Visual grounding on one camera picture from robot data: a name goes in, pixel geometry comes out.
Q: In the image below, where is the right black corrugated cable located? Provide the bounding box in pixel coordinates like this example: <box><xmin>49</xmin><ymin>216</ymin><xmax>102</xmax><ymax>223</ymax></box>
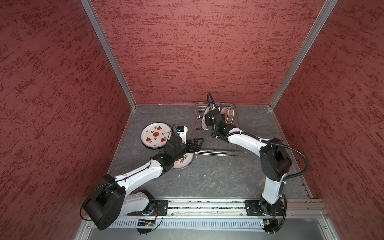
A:
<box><xmin>206</xmin><ymin>92</ymin><xmax>310</xmax><ymax>233</ymax></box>

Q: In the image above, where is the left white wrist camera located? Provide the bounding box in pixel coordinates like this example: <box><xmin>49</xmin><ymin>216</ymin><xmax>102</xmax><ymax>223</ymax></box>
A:
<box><xmin>177</xmin><ymin>126</ymin><xmax>188</xmax><ymax>144</ymax></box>

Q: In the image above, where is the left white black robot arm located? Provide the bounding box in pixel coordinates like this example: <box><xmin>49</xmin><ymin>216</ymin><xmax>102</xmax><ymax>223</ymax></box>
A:
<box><xmin>82</xmin><ymin>136</ymin><xmax>204</xmax><ymax>231</ymax></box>

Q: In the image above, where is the white perforated cable duct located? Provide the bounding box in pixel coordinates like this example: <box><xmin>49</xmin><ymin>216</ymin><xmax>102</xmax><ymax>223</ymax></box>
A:
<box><xmin>109</xmin><ymin>218</ymin><xmax>265</xmax><ymax>232</ymax></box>

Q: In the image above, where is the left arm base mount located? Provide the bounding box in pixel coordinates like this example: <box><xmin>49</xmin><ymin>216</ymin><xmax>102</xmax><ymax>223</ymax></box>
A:
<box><xmin>128</xmin><ymin>200</ymin><xmax>169</xmax><ymax>217</ymax></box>

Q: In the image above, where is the aluminium corner post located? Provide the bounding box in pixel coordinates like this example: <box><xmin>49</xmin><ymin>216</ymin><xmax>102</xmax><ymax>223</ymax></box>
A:
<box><xmin>269</xmin><ymin>0</ymin><xmax>338</xmax><ymax>111</ymax></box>
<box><xmin>81</xmin><ymin>0</ymin><xmax>137</xmax><ymax>110</ymax></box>

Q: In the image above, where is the left aluminium corner post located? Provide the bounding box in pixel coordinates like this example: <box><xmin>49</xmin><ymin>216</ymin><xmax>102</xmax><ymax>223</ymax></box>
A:
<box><xmin>81</xmin><ymin>0</ymin><xmax>137</xmax><ymax>110</ymax></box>

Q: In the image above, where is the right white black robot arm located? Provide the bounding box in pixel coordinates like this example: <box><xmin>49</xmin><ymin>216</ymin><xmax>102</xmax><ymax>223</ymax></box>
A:
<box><xmin>205</xmin><ymin>107</ymin><xmax>292</xmax><ymax>216</ymax></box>

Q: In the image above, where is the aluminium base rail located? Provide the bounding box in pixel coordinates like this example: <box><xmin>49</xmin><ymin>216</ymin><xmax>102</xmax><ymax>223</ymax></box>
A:
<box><xmin>158</xmin><ymin>197</ymin><xmax>330</xmax><ymax>219</ymax></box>

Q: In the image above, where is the brown patterned plate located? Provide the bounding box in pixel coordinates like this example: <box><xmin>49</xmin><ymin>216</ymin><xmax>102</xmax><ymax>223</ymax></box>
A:
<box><xmin>201</xmin><ymin>107</ymin><xmax>209</xmax><ymax>130</ymax></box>

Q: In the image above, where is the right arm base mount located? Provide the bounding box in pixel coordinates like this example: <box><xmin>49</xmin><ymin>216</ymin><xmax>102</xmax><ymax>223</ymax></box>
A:
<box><xmin>245</xmin><ymin>199</ymin><xmax>285</xmax><ymax>217</ymax></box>

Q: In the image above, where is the wire dish rack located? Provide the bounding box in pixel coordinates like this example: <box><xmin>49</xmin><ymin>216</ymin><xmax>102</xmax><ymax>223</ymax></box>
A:
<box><xmin>193</xmin><ymin>102</ymin><xmax>245</xmax><ymax>157</ymax></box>

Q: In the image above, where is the white watermelon pattern plate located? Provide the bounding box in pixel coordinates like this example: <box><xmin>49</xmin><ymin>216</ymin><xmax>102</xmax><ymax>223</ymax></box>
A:
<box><xmin>141</xmin><ymin>123</ymin><xmax>173</xmax><ymax>150</ymax></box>

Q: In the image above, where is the right aluminium corner post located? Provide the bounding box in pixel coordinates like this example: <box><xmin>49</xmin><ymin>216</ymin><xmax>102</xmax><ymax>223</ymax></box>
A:
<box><xmin>269</xmin><ymin>0</ymin><xmax>338</xmax><ymax>111</ymax></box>

